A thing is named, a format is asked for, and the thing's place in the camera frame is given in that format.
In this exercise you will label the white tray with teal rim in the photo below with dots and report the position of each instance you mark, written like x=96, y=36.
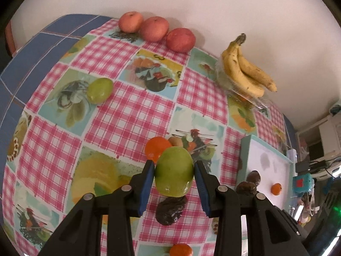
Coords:
x=266, y=170

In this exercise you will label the reddish cloth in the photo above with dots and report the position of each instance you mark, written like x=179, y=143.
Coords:
x=9, y=40

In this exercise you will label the red apple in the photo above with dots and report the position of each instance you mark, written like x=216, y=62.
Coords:
x=181, y=40
x=130, y=21
x=154, y=28

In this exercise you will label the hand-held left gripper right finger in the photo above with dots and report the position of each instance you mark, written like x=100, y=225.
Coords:
x=202, y=189

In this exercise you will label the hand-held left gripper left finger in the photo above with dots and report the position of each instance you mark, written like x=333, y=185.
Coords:
x=147, y=184

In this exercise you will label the teal box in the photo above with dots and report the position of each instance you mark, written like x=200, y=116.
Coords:
x=303, y=183

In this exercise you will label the clear plastic container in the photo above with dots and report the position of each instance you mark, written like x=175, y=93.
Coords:
x=226, y=82

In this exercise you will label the bunch of yellow bananas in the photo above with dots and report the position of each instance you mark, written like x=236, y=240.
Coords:
x=245, y=69

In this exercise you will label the black charger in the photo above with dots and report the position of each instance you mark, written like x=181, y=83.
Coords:
x=306, y=165

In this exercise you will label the green apple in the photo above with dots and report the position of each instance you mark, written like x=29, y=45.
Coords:
x=174, y=174
x=100, y=90

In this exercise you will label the pink checked fruit-print tablecloth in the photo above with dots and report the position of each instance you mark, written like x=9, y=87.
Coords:
x=120, y=128

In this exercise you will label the white furniture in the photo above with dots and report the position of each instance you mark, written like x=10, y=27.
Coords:
x=329, y=133

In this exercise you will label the tangerine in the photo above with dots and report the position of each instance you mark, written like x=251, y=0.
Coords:
x=276, y=188
x=154, y=148
x=181, y=250

